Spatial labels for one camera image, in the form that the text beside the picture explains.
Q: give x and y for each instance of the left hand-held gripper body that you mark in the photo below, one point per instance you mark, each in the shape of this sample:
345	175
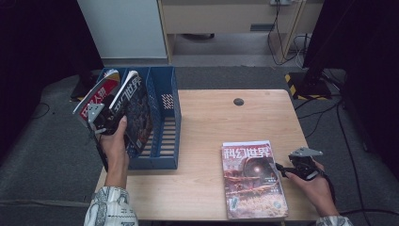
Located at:
95	111

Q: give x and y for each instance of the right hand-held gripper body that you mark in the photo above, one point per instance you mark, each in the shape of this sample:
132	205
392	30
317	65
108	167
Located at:
302	163

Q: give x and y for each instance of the red banner portrait magazine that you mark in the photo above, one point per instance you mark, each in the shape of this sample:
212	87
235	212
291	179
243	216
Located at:
100	91

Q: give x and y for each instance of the red planet cover magazine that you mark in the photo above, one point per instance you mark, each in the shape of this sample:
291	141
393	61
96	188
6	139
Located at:
251	182

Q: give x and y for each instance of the dark fiery cover magazine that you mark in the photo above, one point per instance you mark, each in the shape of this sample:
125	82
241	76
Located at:
138	113

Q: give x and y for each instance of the blue file rack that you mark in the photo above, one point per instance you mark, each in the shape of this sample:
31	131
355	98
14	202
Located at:
167	81

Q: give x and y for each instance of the person's right hand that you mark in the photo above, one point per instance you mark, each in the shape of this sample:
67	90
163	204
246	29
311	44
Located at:
318	194

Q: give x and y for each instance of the person's left hand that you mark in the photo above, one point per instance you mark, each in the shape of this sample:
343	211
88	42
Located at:
114	150

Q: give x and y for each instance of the yellow cornered magazine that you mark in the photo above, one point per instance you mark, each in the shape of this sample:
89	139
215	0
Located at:
112	75

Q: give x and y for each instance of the black stand striped base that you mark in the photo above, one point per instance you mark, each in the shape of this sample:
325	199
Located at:
309	86

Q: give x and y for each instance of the round table grommet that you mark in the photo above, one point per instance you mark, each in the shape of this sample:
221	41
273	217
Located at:
238	102

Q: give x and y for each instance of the white cabinet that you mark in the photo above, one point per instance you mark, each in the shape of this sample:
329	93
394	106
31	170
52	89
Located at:
125	28

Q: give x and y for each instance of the black curtain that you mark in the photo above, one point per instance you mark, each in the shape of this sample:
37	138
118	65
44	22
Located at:
31	31
376	31

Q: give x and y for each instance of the dark round object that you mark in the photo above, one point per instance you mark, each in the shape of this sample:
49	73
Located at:
197	36

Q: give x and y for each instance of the wooden office desk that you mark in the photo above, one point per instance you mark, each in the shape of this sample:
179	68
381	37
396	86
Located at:
219	19

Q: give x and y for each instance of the white power strip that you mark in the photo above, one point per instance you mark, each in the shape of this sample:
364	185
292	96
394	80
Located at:
280	2

